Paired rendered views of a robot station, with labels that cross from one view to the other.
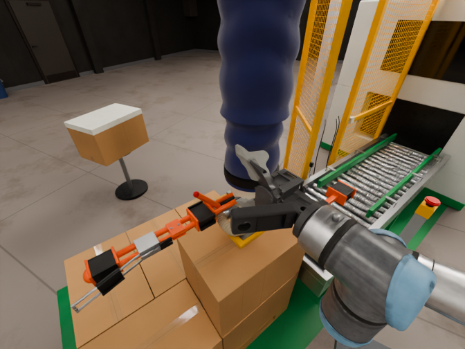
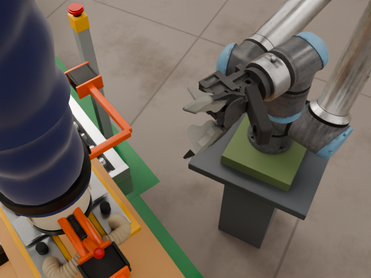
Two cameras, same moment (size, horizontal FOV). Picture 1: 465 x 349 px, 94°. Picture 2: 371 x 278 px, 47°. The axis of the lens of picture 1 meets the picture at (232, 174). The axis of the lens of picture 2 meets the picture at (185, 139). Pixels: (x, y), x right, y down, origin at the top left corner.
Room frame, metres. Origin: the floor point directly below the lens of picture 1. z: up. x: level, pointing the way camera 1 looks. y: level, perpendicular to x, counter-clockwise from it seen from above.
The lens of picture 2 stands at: (0.40, 0.45, 2.20)
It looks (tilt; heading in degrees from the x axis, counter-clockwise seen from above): 54 degrees down; 270
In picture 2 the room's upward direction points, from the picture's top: straight up
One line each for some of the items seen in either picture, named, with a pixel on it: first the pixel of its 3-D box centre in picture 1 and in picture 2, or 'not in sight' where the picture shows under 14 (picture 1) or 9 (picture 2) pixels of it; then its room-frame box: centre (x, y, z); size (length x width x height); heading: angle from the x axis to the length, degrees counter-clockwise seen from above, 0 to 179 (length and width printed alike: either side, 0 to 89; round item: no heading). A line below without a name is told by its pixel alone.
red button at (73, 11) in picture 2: (431, 202); (76, 10); (0.88, -1.11, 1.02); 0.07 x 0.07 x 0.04
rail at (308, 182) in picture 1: (333, 170); not in sight; (1.90, -1.09, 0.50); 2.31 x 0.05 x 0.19; 127
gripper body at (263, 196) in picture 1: (287, 203); (232, 94); (0.31, -0.11, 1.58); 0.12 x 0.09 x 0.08; 38
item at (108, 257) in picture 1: (104, 265); not in sight; (0.38, 0.40, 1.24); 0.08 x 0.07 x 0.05; 128
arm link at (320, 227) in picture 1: (322, 230); (265, 77); (0.24, -0.15, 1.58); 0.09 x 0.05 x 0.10; 128
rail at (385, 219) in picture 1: (400, 205); (20, 44); (1.38, -1.49, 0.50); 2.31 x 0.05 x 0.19; 127
